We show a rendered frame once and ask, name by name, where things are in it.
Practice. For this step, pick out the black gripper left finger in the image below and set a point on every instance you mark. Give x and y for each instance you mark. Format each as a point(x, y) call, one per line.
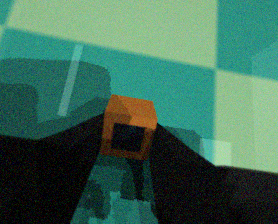
point(51, 172)

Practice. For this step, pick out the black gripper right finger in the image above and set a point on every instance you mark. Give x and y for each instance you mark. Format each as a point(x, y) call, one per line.
point(188, 189)

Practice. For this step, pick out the orange-brown block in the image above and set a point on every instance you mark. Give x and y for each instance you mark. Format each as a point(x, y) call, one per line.
point(129, 126)

